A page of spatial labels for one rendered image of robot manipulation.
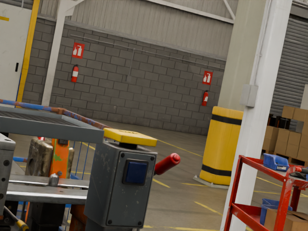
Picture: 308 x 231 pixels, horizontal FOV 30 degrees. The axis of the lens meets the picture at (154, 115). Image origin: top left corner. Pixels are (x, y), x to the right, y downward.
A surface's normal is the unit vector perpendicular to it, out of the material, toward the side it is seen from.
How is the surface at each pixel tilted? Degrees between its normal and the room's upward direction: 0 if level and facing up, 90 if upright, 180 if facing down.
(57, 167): 78
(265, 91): 90
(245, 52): 90
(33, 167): 90
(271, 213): 90
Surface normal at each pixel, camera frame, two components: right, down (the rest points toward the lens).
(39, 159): -0.84, -0.14
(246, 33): 0.45, 0.14
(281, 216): 0.19, 0.09
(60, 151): 0.54, -0.07
